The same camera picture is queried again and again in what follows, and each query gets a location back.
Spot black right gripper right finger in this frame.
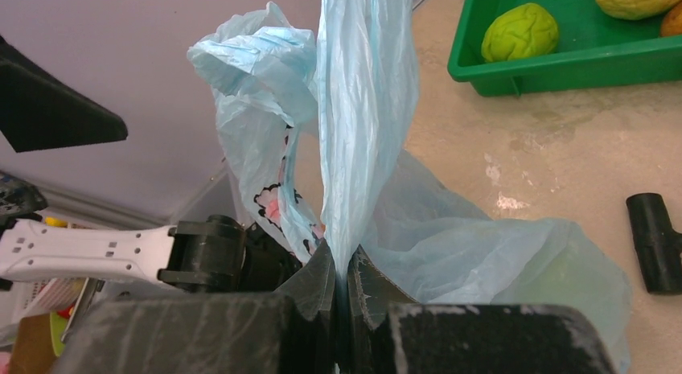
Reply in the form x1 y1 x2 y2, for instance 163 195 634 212
347 248 616 373

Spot black rubber mallet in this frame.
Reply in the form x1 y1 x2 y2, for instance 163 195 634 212
626 193 681 295

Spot lime green fake fruit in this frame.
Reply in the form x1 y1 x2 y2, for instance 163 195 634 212
480 2 560 63

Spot light blue plastic bag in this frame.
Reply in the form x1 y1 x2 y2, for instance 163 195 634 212
187 0 632 373

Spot white basket with items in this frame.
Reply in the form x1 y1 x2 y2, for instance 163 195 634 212
0 216 108 356

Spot small orange fake fruit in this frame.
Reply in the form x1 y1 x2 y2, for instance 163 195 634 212
659 2 682 37

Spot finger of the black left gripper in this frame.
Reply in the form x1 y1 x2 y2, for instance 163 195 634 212
1 39 128 153

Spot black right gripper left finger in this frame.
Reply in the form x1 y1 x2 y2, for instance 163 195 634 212
53 245 335 373

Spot yellow fake lemon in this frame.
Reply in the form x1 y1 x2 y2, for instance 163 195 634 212
595 0 681 20

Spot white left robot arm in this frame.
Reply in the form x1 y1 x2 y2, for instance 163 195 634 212
1 42 302 293

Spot aluminium frame rail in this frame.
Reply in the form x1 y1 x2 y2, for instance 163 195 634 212
0 163 236 230

